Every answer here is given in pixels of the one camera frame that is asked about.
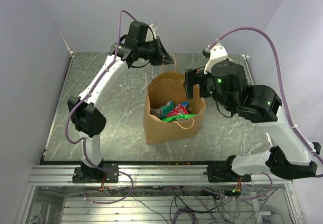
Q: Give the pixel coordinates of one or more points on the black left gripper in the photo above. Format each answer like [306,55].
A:
[163,57]

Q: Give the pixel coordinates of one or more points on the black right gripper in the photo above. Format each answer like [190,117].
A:
[194,76]

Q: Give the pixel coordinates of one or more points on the brown paper bag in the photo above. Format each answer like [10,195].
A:
[164,87]

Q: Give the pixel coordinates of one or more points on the green cassava chips bag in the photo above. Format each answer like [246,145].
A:
[178,118]

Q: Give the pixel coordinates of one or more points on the blue snack box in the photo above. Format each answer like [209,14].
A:
[185,105]

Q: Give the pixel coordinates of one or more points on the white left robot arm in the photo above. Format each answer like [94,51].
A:
[141,42]

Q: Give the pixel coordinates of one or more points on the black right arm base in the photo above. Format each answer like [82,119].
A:
[221,171]

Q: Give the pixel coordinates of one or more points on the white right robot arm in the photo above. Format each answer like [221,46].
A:
[227,84]

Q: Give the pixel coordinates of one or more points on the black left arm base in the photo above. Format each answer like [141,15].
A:
[85,174]

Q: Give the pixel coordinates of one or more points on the red snack packet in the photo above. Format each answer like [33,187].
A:
[177,110]

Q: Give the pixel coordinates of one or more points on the teal snack packet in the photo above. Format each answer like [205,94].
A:
[165,109]

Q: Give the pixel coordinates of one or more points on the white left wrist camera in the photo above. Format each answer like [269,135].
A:
[151,33]

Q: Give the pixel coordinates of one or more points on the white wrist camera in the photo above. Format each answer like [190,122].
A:
[151,33]
[214,55]

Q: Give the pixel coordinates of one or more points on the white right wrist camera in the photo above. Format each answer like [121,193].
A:
[214,55]

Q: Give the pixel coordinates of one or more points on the aluminium frame rail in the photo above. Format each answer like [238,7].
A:
[142,175]

